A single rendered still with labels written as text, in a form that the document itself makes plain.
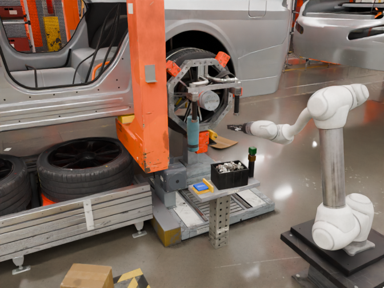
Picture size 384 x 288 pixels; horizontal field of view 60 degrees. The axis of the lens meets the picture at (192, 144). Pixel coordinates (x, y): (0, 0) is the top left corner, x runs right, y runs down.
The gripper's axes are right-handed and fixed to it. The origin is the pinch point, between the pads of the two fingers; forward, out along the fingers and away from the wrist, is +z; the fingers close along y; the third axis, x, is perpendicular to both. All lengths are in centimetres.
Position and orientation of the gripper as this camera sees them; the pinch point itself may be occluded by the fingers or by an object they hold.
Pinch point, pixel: (231, 127)
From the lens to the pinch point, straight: 233.3
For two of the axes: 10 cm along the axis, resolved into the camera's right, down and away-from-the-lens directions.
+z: -5.0, -0.8, 8.6
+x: 1.4, 9.8, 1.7
